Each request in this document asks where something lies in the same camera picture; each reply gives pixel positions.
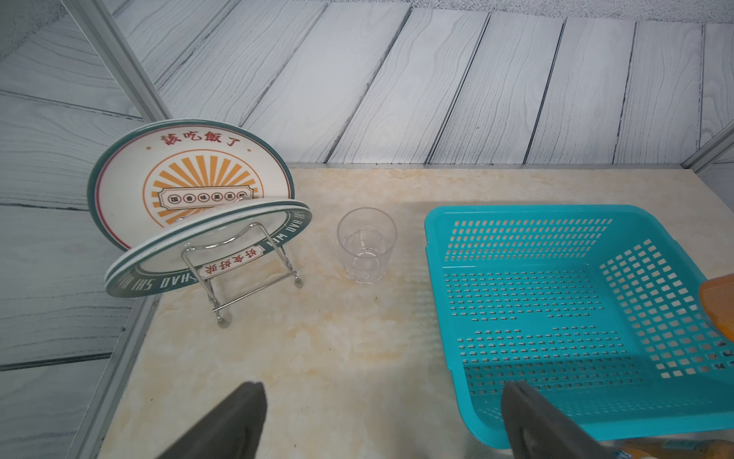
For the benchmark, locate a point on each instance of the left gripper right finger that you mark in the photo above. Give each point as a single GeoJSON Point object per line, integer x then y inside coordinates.
{"type": "Point", "coordinates": [537, 429]}

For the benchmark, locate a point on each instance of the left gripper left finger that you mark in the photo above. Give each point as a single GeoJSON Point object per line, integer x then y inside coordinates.
{"type": "Point", "coordinates": [231, 430]}

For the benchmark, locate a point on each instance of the teal plastic basket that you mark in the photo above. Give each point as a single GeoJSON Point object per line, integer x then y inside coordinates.
{"type": "Point", "coordinates": [594, 306]}

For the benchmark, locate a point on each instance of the orange Fanta can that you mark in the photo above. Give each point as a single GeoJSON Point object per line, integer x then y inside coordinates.
{"type": "Point", "coordinates": [717, 299]}
{"type": "Point", "coordinates": [675, 448]}

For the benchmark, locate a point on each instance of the green rimmed plate on stand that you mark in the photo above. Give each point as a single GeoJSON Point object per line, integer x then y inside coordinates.
{"type": "Point", "coordinates": [155, 266]}

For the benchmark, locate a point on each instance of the decorated plate on stand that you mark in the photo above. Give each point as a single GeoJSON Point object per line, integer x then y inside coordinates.
{"type": "Point", "coordinates": [160, 173]}

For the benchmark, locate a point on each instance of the wire plate stand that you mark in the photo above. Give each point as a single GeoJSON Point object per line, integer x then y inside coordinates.
{"type": "Point", "coordinates": [226, 289]}

